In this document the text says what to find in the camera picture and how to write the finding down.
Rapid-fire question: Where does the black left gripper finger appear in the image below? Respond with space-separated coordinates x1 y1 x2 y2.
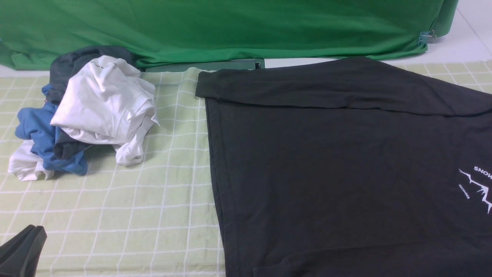
0 225 47 277

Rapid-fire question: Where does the white garment under pile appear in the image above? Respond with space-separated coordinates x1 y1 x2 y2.
8 140 54 181

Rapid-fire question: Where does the light green checkered tablecloth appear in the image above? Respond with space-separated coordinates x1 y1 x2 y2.
0 62 492 277

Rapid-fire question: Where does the blue binder clip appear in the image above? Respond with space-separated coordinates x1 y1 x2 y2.
417 30 437 45

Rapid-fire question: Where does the dark gray long-sleeved shirt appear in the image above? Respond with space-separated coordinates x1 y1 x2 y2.
196 57 492 277

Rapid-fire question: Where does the green backdrop cloth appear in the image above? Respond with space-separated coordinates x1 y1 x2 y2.
0 0 458 70

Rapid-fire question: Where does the white crumpled shirt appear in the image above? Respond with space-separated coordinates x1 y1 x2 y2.
51 55 158 166

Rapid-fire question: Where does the blue crumpled garment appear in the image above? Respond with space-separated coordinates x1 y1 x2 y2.
15 100 88 175

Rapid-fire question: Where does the dark gray crumpled garment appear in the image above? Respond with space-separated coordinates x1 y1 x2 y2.
45 46 136 105

